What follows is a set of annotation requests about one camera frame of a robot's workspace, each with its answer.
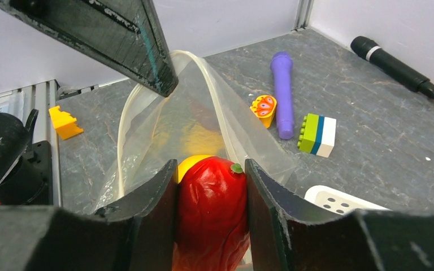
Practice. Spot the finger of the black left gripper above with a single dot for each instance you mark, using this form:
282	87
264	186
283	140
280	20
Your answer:
126	36

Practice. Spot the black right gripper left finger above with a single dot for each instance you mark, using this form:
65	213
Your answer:
135	232

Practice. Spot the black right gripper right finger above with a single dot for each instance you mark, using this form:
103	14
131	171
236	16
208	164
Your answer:
290	233

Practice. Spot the yellow orange toy fruit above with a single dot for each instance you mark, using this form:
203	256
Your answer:
188	163

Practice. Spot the clear zip top bag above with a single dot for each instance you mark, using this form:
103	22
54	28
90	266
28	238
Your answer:
202	116

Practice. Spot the white perforated plastic basket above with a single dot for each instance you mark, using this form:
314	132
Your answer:
336	201

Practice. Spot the green blue white brick stack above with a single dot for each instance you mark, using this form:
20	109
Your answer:
317	135

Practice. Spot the yellow toy brick piece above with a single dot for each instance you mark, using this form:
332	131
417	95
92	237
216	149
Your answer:
64	124

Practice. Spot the yellow butterfly toy piece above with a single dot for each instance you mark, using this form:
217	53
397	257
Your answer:
264	108

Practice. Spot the purple toy microphone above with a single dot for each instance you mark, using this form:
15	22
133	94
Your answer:
281	67

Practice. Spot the black microphone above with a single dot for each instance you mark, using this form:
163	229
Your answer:
370	51

